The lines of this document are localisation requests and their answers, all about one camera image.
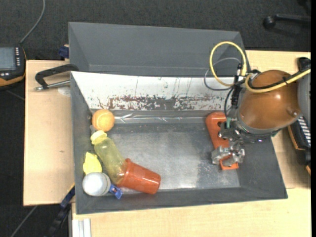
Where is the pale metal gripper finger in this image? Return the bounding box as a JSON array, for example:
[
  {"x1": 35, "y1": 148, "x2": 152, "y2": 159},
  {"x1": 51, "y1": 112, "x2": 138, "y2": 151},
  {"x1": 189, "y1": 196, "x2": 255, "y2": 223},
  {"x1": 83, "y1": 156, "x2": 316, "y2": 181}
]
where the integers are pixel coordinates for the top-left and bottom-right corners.
[
  {"x1": 230, "y1": 148, "x2": 246, "y2": 164},
  {"x1": 211, "y1": 145, "x2": 233, "y2": 165}
]

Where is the orange ball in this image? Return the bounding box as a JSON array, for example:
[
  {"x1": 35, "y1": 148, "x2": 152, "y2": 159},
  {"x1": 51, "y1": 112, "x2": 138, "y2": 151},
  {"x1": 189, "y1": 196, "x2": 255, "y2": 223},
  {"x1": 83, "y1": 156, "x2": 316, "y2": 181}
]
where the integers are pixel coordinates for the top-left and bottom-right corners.
[{"x1": 91, "y1": 109, "x2": 116, "y2": 132}]

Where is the yellow plastic bottle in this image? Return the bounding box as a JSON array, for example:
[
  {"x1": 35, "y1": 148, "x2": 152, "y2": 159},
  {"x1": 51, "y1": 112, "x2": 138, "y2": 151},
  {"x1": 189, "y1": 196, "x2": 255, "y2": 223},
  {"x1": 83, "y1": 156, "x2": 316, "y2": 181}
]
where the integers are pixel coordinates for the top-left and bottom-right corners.
[{"x1": 90, "y1": 130, "x2": 129, "y2": 186}]

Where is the grey metal bin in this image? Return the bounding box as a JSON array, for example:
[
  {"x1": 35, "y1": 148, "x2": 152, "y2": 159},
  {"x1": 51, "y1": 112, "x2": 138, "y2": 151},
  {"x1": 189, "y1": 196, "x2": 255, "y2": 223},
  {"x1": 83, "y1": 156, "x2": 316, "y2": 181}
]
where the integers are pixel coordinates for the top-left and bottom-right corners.
[{"x1": 68, "y1": 21, "x2": 288, "y2": 215}]

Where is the small blue toy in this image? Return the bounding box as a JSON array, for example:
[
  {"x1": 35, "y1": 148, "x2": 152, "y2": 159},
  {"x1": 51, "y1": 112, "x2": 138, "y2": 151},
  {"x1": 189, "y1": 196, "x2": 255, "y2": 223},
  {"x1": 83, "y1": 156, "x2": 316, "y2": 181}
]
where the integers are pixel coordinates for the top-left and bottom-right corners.
[{"x1": 109, "y1": 183, "x2": 124, "y2": 200}]

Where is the orange block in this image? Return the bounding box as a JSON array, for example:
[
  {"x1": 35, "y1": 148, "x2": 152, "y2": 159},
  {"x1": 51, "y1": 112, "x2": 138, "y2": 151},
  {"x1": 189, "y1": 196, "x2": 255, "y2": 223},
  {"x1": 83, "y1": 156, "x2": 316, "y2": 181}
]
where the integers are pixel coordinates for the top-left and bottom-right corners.
[{"x1": 205, "y1": 112, "x2": 239, "y2": 171}]

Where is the white and grey ball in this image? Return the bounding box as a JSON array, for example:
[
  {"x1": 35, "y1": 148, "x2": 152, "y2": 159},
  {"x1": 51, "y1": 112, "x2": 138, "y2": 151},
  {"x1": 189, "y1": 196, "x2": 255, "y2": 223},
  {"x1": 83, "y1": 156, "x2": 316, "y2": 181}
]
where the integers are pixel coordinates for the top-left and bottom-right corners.
[{"x1": 82, "y1": 171, "x2": 112, "y2": 197}]

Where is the orange plastic cup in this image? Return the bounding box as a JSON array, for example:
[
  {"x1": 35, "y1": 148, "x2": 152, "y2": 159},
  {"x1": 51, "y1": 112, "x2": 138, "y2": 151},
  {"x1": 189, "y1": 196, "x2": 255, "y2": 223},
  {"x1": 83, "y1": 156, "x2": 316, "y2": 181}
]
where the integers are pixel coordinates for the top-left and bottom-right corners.
[{"x1": 118, "y1": 158, "x2": 162, "y2": 196}]

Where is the yellow toy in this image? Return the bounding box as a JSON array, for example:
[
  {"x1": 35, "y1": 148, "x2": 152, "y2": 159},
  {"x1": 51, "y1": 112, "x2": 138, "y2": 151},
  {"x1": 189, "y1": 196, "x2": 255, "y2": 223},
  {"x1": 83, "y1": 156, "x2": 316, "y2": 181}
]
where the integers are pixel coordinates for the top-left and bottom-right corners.
[{"x1": 82, "y1": 151, "x2": 103, "y2": 176}]

